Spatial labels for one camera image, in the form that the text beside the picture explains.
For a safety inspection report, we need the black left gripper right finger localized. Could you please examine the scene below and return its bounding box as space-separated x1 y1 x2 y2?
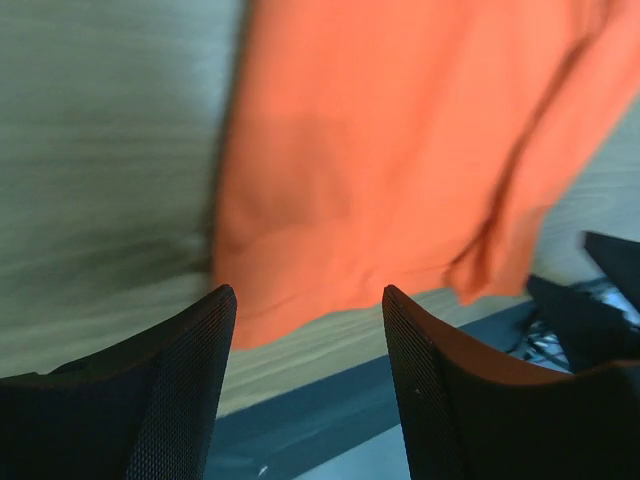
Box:
382 285 639 479

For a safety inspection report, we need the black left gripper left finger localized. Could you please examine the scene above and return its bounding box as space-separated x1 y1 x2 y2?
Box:
1 285 237 479

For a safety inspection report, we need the orange t shirt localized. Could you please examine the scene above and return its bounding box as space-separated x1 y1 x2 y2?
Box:
213 1 639 349

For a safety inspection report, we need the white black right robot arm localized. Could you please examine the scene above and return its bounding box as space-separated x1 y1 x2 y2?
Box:
527 231 639 373

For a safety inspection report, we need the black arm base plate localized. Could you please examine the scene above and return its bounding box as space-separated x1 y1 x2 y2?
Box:
204 356 409 479

